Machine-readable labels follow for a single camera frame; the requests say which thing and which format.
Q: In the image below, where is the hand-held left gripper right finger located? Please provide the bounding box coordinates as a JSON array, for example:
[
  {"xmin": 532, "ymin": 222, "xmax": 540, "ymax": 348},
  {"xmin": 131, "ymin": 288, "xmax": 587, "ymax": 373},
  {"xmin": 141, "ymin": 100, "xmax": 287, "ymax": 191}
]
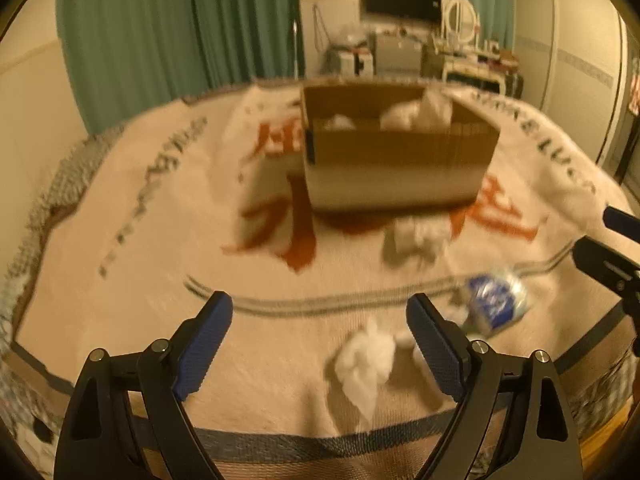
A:
[{"xmin": 406, "ymin": 294, "xmax": 584, "ymax": 480}]

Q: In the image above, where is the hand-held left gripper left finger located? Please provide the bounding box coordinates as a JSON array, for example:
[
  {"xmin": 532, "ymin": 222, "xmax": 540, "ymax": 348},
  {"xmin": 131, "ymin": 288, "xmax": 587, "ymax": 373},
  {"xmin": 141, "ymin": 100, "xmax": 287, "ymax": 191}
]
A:
[{"xmin": 54, "ymin": 291, "xmax": 234, "ymax": 480}]

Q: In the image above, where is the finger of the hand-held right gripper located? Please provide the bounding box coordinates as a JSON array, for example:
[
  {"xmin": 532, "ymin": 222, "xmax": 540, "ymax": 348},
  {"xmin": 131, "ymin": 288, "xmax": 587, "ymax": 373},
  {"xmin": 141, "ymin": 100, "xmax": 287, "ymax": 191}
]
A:
[
  {"xmin": 602, "ymin": 204, "xmax": 640, "ymax": 237},
  {"xmin": 572, "ymin": 238, "xmax": 640, "ymax": 322}
]

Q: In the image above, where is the brown cardboard box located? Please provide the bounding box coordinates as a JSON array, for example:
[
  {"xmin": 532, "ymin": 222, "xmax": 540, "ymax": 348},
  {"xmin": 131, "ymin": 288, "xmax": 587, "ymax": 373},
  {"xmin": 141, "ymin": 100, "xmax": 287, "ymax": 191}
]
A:
[{"xmin": 300, "ymin": 82, "xmax": 501, "ymax": 212}]

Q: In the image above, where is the blue tissue packet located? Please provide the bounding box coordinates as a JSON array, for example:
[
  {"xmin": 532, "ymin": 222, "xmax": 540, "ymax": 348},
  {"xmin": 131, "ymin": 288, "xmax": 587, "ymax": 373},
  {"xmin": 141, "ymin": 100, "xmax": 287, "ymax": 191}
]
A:
[{"xmin": 464, "ymin": 270, "xmax": 532, "ymax": 337}]

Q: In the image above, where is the cream printed blanket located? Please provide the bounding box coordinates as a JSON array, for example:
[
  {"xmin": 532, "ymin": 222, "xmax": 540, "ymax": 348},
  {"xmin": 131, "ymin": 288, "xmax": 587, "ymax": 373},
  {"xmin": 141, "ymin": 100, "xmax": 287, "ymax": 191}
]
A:
[{"xmin": 10, "ymin": 77, "xmax": 635, "ymax": 438}]

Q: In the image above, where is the white wardrobe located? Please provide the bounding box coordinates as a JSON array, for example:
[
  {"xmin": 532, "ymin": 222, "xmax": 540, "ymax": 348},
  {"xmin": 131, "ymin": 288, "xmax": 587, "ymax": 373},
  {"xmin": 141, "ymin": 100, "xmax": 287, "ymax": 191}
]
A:
[{"xmin": 512, "ymin": 0, "xmax": 629, "ymax": 177}]

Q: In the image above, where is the white dresser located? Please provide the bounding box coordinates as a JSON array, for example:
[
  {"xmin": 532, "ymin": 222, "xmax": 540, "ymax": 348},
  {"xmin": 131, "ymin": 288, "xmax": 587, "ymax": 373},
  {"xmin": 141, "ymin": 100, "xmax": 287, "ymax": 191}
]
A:
[{"xmin": 442, "ymin": 54, "xmax": 507, "ymax": 92}]

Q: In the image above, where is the grey patterned quilt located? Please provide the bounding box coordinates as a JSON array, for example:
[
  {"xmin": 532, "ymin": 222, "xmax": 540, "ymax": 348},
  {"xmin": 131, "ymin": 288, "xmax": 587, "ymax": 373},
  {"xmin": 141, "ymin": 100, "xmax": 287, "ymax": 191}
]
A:
[{"xmin": 0, "ymin": 132, "xmax": 128, "ymax": 466}]

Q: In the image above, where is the round white mirror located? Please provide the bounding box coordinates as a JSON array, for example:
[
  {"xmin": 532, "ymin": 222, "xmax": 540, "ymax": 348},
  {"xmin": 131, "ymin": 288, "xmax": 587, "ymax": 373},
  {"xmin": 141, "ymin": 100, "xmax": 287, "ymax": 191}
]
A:
[{"xmin": 442, "ymin": 0, "xmax": 482, "ymax": 45}]

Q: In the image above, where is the grey box appliance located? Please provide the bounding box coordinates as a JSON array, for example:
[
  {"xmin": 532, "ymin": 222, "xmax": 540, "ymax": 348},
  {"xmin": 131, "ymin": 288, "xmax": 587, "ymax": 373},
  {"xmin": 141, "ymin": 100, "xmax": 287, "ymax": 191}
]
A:
[{"xmin": 374, "ymin": 31, "xmax": 424, "ymax": 77}]

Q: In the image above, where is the metal pole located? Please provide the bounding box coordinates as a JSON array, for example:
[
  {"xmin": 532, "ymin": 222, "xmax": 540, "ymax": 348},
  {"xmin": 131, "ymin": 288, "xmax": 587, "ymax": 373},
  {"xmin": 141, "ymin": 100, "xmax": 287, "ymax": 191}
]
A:
[{"xmin": 292, "ymin": 20, "xmax": 306, "ymax": 81}]

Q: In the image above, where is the clear plastic bag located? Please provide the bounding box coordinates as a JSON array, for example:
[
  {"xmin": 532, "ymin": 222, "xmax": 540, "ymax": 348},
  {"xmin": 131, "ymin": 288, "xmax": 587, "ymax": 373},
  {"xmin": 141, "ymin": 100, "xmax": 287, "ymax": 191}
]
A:
[{"xmin": 331, "ymin": 24, "xmax": 372, "ymax": 50}]

